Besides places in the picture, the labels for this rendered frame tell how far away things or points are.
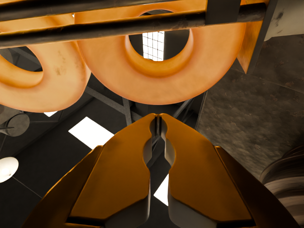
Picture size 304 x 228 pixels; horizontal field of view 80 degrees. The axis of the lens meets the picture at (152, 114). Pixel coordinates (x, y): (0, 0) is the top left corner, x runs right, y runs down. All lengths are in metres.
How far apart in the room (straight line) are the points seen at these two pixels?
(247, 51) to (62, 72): 0.18
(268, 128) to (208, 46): 0.47
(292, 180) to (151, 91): 0.40
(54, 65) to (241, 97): 0.49
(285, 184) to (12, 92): 0.55
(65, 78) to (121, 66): 0.06
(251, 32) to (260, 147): 0.55
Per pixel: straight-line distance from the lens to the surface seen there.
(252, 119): 0.62
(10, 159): 5.32
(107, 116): 9.58
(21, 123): 3.08
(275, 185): 0.56
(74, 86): 0.23
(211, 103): 0.63
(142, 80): 0.20
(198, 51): 0.19
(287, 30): 0.20
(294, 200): 0.55
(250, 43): 0.18
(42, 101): 0.26
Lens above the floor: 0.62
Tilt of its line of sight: 48 degrees up
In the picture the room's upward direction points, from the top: 179 degrees clockwise
